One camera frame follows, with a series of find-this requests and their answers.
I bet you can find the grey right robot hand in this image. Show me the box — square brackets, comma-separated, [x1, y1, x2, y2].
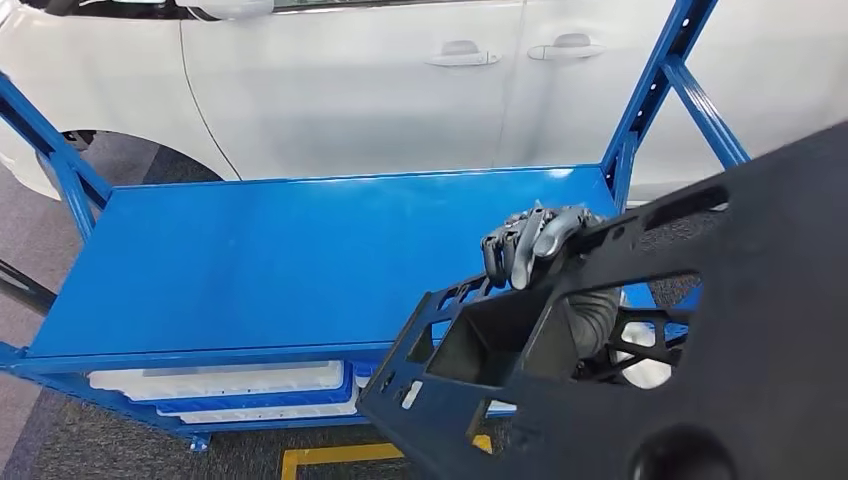
[481, 201, 607, 293]

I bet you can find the white car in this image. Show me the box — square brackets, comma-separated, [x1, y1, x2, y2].
[0, 0, 848, 203]

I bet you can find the blue metal shelf rack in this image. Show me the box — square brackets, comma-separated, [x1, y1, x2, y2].
[0, 0, 753, 455]

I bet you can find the black plastic car part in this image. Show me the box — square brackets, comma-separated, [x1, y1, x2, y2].
[356, 121, 848, 480]

